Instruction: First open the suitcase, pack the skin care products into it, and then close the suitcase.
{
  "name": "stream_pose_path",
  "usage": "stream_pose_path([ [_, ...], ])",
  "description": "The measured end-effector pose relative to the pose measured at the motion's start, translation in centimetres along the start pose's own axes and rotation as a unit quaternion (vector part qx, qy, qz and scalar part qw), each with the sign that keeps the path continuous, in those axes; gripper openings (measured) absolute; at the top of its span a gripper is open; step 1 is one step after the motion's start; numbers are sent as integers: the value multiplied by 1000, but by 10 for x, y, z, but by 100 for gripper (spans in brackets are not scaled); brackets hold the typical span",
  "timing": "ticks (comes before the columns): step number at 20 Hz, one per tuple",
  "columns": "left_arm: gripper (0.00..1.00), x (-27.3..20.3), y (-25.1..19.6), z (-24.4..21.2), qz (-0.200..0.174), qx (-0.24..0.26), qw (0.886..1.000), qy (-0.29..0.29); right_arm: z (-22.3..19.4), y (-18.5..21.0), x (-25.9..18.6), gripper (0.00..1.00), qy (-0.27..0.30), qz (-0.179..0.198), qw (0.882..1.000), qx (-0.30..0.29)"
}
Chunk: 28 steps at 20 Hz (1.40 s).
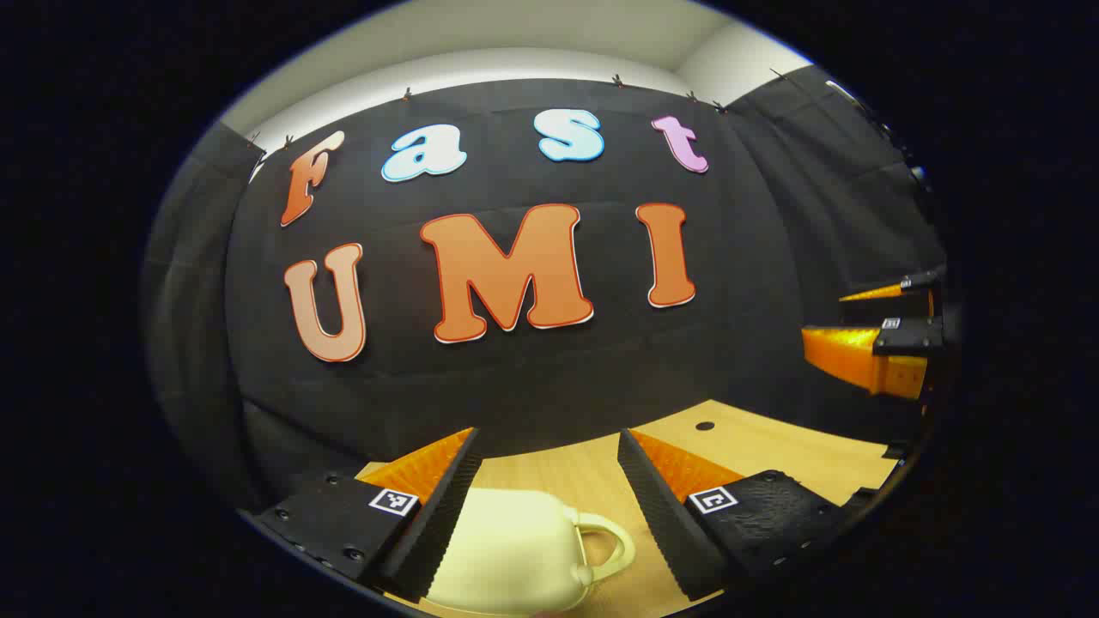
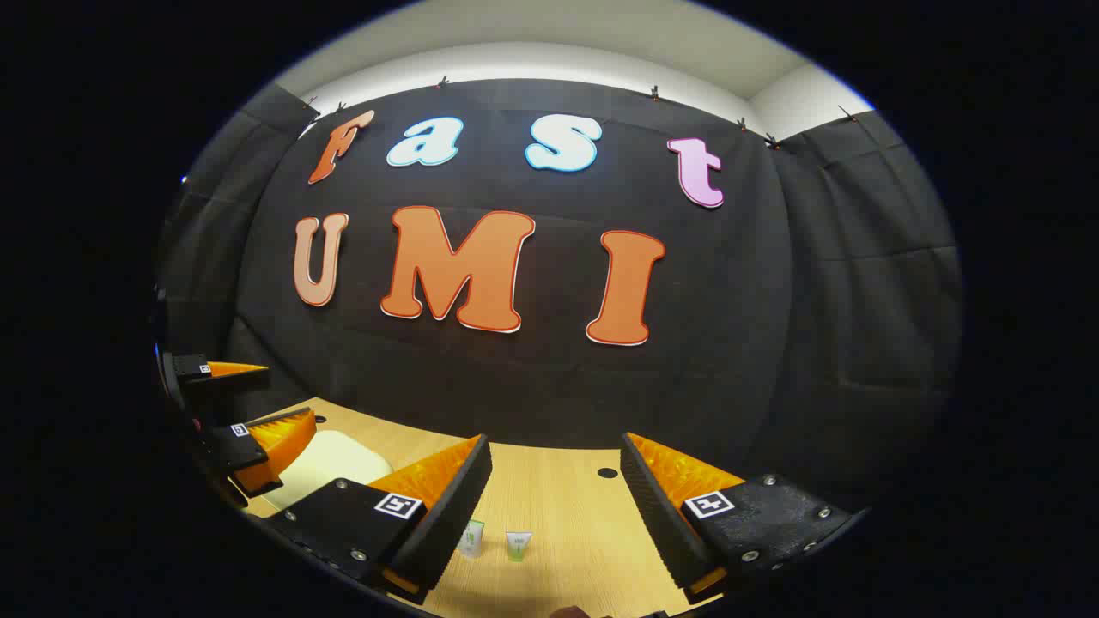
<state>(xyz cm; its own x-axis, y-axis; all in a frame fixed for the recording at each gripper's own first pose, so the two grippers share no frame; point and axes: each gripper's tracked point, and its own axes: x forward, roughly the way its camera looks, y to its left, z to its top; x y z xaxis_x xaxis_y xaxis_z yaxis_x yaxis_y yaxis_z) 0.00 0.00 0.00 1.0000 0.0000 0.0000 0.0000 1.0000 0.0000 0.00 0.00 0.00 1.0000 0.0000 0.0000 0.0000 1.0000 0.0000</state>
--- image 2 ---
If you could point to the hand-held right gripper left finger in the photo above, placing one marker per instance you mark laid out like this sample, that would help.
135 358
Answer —
455 506

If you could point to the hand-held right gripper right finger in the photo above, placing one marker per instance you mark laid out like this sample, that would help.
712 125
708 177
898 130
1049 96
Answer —
657 515

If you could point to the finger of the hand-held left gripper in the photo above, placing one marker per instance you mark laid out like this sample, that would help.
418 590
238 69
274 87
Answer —
193 367
258 451

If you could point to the large white green tube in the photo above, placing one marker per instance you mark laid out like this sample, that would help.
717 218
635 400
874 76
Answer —
471 539

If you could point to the small white green tube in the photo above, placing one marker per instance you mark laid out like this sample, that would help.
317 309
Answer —
518 546

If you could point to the pale yellow suitcase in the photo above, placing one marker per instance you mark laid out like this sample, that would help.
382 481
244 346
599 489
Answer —
335 459

